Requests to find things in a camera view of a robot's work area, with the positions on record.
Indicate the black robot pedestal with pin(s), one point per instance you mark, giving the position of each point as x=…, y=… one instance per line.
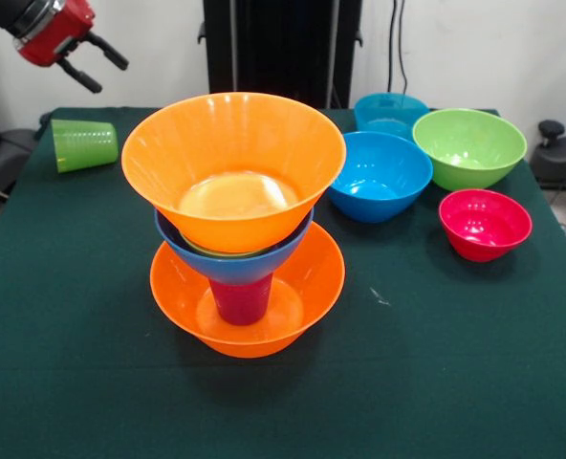
x=273, y=48

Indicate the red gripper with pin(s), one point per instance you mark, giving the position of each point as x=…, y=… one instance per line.
x=53, y=36

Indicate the large green plastic bowl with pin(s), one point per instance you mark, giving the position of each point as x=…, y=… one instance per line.
x=469, y=138

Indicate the small green plastic bowl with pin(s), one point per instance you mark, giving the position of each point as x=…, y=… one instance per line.
x=225, y=253

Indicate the dark grey stand base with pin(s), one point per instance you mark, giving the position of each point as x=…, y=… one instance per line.
x=3, y=162

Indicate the green plastic cup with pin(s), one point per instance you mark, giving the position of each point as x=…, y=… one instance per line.
x=84, y=146

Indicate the small pink plastic bowl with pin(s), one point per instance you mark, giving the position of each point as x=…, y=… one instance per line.
x=484, y=220

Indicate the purple plastic cup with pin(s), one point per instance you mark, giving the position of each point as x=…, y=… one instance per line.
x=240, y=306

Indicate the small translucent blue bowl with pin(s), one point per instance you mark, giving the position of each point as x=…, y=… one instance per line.
x=390, y=112

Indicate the dark green table cloth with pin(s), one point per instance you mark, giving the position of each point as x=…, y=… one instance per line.
x=426, y=382

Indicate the black stand base with knob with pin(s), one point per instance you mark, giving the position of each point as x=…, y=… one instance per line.
x=565, y=158

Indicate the large orange plastic bowl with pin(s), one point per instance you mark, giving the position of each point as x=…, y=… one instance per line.
x=316, y=287
x=225, y=138

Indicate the blue plastic bowl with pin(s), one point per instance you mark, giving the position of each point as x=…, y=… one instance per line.
x=235, y=270
x=383, y=177

